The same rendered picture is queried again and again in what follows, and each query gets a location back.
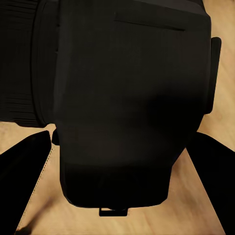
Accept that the digital camera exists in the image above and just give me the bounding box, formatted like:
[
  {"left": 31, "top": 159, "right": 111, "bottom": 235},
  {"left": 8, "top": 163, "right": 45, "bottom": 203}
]
[{"left": 0, "top": 0, "right": 222, "bottom": 216}]

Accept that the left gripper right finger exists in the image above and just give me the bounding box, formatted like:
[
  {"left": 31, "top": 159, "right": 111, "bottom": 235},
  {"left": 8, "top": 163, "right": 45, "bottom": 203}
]
[{"left": 186, "top": 132, "right": 235, "bottom": 235}]

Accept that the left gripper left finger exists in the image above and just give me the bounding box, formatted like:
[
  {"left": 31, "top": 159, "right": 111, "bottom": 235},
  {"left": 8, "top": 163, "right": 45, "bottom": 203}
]
[{"left": 0, "top": 130, "right": 51, "bottom": 235}]

